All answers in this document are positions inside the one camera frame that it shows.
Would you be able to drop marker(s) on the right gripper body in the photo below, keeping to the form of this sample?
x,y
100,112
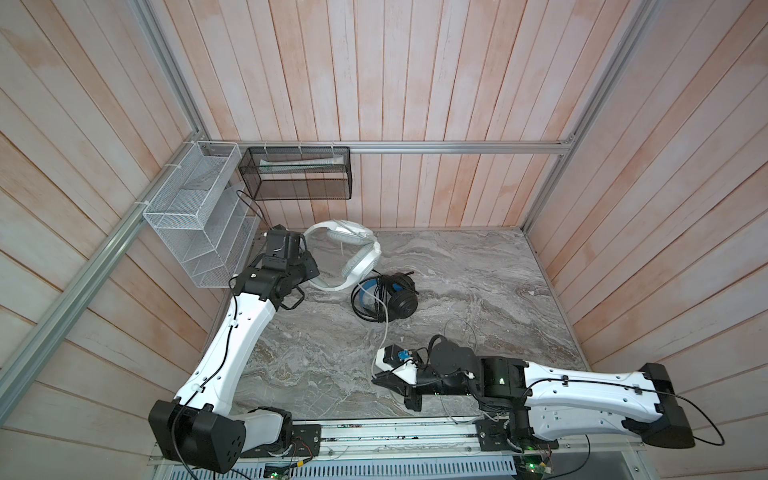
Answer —
x,y
431,382

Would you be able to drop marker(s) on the black headphones with blue band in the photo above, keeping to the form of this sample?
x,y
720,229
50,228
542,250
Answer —
x,y
385,297

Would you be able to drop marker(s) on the white wire mesh shelf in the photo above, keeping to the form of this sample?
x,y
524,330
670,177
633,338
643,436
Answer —
x,y
201,217

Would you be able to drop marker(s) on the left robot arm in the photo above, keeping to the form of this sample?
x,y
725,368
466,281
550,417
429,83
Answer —
x,y
197,428

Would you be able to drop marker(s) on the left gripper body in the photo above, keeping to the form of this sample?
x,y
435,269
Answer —
x,y
305,269

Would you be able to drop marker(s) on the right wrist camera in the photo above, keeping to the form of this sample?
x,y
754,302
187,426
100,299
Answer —
x,y
396,361

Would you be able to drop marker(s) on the black wire mesh basket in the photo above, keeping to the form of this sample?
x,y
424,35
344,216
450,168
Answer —
x,y
297,173

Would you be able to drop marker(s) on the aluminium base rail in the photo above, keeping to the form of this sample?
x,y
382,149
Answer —
x,y
442,448

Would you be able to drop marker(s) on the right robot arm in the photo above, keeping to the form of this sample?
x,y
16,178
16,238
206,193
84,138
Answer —
x,y
542,403

